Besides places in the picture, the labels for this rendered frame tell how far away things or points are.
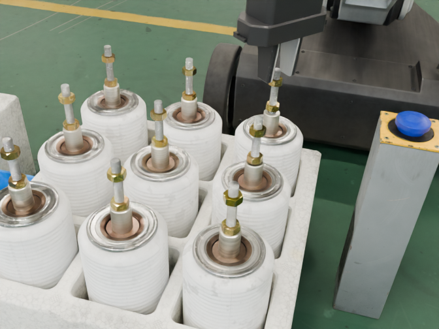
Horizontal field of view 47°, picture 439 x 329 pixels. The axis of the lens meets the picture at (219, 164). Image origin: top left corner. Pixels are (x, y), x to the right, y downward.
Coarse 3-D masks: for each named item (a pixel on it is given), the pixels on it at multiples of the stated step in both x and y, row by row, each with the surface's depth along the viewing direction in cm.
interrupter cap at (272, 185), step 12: (228, 168) 62; (240, 168) 62; (264, 168) 62; (228, 180) 60; (240, 180) 61; (264, 180) 61; (276, 180) 61; (252, 192) 59; (264, 192) 59; (276, 192) 59
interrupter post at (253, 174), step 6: (246, 162) 59; (246, 168) 59; (252, 168) 58; (258, 168) 58; (246, 174) 59; (252, 174) 59; (258, 174) 59; (246, 180) 60; (252, 180) 59; (258, 180) 59; (252, 186) 60
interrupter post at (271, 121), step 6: (264, 114) 68; (270, 114) 67; (276, 114) 67; (264, 120) 68; (270, 120) 68; (276, 120) 68; (270, 126) 68; (276, 126) 68; (270, 132) 69; (276, 132) 69
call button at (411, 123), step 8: (400, 112) 60; (408, 112) 60; (416, 112) 60; (400, 120) 58; (408, 120) 58; (416, 120) 58; (424, 120) 58; (400, 128) 58; (408, 128) 57; (416, 128) 57; (424, 128) 57
